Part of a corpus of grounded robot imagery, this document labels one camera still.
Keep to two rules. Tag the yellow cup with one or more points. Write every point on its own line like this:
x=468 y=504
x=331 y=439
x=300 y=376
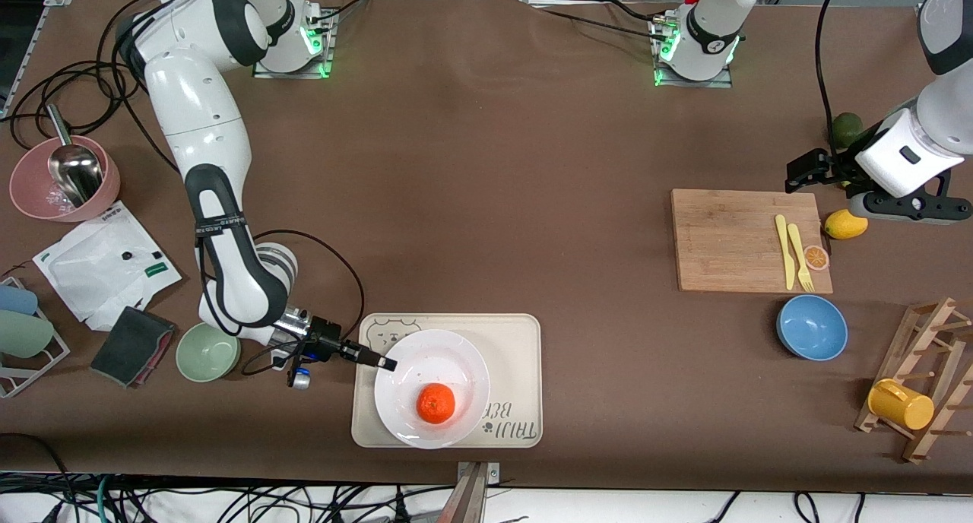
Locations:
x=901 y=405

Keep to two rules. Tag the green avocado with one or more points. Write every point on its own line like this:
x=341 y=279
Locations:
x=845 y=128

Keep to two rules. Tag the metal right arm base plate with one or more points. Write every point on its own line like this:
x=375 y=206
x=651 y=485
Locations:
x=293 y=73

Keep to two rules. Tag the pink bowl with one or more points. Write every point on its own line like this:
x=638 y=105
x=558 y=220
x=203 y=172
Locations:
x=30 y=185

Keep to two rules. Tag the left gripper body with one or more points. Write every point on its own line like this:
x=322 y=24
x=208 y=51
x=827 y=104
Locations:
x=835 y=169

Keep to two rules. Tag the yellow plastic fork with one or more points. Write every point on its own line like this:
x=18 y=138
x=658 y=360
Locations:
x=798 y=253

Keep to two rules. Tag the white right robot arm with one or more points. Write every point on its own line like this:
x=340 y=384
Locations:
x=198 y=105

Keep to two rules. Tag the yellow lemon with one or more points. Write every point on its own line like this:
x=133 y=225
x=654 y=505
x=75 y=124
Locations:
x=845 y=226

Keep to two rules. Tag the beige bear print tray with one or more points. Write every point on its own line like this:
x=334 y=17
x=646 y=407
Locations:
x=517 y=356

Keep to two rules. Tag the wooden cup rack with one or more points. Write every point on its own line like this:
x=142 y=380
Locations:
x=923 y=333

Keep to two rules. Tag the dark grey folded cloth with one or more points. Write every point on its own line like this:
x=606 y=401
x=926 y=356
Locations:
x=129 y=344

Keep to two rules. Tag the blue bowl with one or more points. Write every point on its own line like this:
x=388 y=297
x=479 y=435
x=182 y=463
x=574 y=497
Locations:
x=812 y=327

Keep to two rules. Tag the pale green bowl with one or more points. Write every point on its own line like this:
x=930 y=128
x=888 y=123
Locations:
x=207 y=356

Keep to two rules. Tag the orange mandarin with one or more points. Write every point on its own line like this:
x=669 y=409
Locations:
x=436 y=404

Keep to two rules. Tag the metal scoop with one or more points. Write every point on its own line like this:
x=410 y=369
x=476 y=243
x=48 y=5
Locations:
x=76 y=175

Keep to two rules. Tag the wooden cutting board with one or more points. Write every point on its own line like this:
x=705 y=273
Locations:
x=730 y=242

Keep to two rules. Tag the pale green cup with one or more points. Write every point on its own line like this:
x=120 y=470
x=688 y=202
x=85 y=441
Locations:
x=23 y=334

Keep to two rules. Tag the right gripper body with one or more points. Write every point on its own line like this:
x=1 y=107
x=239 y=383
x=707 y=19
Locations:
x=327 y=334

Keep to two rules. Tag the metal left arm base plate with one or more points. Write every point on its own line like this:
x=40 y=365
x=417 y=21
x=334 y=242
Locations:
x=722 y=82

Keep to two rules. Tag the light blue cup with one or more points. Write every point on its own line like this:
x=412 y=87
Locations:
x=17 y=300

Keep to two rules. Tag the yellow plastic knife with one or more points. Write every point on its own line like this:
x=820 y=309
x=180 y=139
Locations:
x=783 y=242

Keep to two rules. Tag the toy orange slice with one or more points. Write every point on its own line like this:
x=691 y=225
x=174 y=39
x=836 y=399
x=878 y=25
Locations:
x=816 y=258

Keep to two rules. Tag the white round plate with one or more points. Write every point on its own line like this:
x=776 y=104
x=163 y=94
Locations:
x=433 y=363

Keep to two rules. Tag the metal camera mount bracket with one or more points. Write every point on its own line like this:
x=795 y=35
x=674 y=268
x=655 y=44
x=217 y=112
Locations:
x=473 y=492

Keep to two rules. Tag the white plastic bag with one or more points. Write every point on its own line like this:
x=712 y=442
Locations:
x=99 y=272

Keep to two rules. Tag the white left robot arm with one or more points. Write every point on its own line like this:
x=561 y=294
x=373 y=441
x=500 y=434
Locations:
x=707 y=29

